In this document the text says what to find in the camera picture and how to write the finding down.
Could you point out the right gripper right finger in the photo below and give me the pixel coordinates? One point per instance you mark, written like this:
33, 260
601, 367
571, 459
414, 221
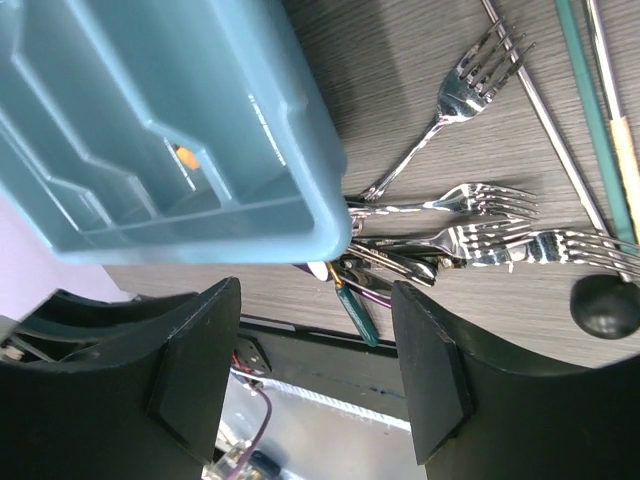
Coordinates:
481, 407

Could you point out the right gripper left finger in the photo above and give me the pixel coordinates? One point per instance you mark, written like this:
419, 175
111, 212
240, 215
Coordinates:
128, 390

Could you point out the purple handled utensil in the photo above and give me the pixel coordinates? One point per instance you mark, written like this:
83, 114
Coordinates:
361, 282

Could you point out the gold spoon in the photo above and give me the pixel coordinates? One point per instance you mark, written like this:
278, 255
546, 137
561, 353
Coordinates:
188, 163

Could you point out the blue plastic cutlery tray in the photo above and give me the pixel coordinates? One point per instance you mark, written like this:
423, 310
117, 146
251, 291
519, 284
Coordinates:
95, 93

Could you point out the black measuring spoon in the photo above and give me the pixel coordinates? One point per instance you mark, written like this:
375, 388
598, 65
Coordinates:
605, 307

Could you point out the silver fork right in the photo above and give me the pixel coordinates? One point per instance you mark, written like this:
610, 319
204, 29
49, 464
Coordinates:
563, 246

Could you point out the white ceramic spoon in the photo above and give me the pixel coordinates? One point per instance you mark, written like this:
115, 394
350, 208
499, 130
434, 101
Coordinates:
319, 270

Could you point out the silver fork upper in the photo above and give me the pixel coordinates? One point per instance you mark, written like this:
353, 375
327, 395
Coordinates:
466, 91

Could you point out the thin grey chopstick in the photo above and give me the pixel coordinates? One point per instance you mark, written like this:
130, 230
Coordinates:
553, 133

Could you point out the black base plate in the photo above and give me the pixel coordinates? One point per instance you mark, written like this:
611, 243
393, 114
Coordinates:
331, 363

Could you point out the patterned handle fork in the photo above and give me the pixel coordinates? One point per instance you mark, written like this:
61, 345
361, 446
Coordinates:
470, 242

